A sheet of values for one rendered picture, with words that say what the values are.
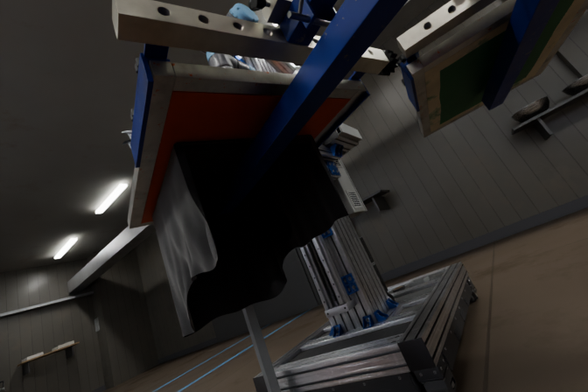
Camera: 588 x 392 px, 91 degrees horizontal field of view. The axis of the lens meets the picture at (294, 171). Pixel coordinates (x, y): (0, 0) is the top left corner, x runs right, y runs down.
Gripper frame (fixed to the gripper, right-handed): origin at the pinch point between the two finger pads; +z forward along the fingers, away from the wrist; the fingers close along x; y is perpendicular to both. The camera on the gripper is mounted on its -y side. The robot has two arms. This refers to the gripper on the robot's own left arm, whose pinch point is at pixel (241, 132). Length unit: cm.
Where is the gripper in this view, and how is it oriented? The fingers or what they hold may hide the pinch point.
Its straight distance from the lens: 90.5
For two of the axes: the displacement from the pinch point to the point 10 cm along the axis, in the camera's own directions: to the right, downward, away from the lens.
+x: -4.7, 5.0, 7.3
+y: 8.0, -1.1, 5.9
